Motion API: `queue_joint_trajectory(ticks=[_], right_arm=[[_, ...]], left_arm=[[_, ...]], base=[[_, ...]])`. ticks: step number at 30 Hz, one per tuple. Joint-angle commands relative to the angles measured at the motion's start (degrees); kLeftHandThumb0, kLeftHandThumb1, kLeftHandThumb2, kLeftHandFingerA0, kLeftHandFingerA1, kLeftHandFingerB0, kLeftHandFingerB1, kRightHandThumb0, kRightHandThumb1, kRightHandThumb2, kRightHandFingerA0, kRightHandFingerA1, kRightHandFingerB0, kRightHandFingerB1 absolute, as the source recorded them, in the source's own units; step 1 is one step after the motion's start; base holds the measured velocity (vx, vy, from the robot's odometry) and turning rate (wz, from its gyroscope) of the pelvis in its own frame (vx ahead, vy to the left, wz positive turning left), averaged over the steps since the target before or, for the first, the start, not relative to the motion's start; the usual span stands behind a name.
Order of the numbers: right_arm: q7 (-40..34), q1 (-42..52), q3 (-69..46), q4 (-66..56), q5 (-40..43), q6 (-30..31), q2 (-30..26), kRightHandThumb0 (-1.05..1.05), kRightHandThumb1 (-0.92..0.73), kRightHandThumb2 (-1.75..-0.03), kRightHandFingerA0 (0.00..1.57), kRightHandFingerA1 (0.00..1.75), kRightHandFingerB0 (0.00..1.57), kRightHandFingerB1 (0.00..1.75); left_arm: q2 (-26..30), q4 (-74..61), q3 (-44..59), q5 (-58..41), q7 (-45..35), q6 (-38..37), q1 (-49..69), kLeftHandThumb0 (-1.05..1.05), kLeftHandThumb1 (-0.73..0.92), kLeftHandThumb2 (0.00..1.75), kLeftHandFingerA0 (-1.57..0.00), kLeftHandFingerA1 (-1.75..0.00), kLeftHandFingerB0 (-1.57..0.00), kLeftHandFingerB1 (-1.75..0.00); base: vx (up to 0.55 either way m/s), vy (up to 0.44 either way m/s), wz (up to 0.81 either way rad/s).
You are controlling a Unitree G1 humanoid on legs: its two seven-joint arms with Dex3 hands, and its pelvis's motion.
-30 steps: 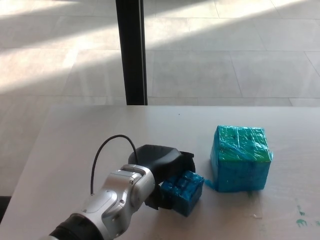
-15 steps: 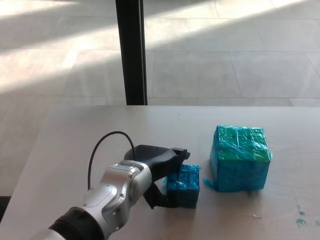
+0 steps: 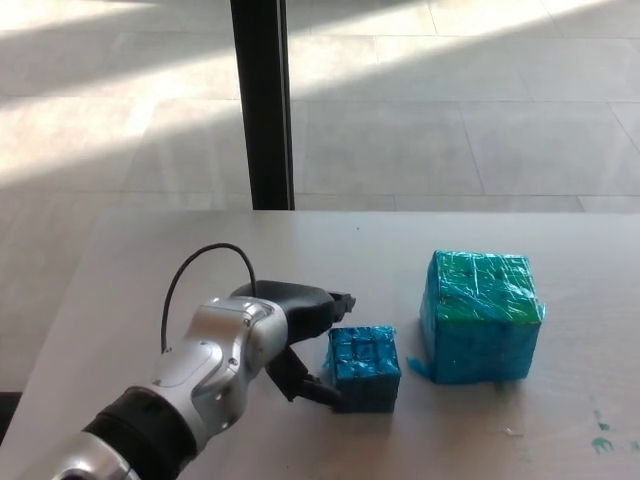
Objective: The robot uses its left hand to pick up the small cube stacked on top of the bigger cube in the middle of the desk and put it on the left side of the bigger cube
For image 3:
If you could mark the small blue cube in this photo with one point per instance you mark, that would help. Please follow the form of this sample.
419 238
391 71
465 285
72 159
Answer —
367 367

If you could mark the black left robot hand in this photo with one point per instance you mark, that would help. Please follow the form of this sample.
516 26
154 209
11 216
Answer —
302 312

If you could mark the big blue wrapped cube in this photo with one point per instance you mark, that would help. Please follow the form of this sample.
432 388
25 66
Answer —
482 325

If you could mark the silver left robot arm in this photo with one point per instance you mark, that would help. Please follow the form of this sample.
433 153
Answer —
200 380

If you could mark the black vertical window post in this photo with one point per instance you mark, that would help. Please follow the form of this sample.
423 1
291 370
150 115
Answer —
262 105

